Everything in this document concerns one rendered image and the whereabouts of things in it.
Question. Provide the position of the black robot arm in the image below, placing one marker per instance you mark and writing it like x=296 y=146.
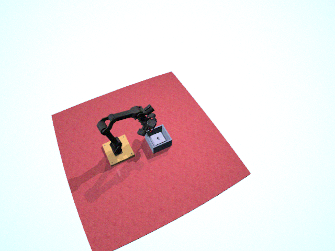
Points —
x=136 y=112

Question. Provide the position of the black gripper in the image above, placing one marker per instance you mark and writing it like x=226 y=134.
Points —
x=143 y=130

